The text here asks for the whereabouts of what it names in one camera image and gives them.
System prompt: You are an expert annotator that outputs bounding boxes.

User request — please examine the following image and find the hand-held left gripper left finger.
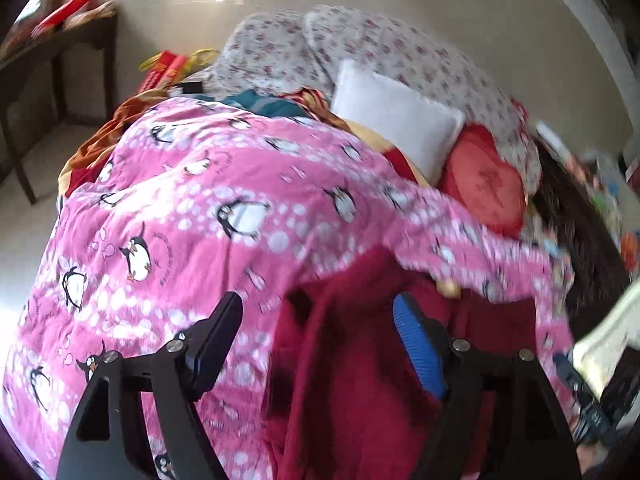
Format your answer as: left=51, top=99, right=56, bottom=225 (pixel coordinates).
left=55, top=291, right=244, bottom=480

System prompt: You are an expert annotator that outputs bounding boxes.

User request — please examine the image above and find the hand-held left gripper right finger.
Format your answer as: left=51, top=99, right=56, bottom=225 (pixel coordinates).
left=392, top=292, right=583, bottom=480

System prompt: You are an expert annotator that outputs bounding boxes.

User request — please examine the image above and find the dark red knit garment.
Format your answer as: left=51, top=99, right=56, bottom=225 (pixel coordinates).
left=262, top=245, right=556, bottom=480

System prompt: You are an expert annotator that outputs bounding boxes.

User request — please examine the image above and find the white plastic chair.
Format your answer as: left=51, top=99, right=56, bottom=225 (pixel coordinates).
left=572, top=295, right=640, bottom=386

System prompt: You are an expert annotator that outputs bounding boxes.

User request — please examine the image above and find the pink penguin print blanket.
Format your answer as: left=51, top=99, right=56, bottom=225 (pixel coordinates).
left=0, top=96, right=576, bottom=480

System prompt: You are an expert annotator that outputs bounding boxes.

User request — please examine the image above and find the dark carved wooden cabinet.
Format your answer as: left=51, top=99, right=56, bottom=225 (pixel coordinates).
left=530, top=145, right=631, bottom=326

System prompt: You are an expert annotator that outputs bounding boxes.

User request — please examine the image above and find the clutter of small goods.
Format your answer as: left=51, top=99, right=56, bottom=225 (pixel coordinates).
left=535, top=120, right=640, bottom=281

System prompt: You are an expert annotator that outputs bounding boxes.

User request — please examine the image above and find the white pillow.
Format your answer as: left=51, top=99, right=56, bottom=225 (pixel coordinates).
left=331, top=59, right=466, bottom=186

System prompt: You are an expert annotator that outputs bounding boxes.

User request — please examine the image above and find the orange cloth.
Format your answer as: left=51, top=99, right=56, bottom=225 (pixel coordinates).
left=57, top=89, right=168, bottom=196

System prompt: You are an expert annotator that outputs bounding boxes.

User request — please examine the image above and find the teal cloth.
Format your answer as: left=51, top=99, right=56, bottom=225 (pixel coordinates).
left=220, top=89, right=306, bottom=121

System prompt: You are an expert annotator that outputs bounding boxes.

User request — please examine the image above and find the red gift bag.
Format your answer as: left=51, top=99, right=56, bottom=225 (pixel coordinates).
left=135, top=49, right=218, bottom=96

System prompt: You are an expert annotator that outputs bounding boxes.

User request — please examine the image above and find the large floral pillow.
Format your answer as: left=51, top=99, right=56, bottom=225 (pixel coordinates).
left=302, top=5, right=543, bottom=196

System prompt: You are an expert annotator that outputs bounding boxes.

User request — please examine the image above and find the small floral pillow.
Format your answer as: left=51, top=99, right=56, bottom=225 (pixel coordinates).
left=207, top=12, right=331, bottom=106

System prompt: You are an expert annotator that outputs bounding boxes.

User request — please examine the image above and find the dark wooden side table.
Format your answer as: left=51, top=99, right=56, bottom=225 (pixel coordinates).
left=0, top=2, right=121, bottom=206

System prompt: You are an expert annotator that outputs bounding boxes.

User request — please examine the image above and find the beige folded cloth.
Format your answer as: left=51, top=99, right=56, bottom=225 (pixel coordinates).
left=65, top=0, right=118, bottom=26

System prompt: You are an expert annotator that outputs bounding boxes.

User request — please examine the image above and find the red box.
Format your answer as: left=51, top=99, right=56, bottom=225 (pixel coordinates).
left=32, top=0, right=96, bottom=31

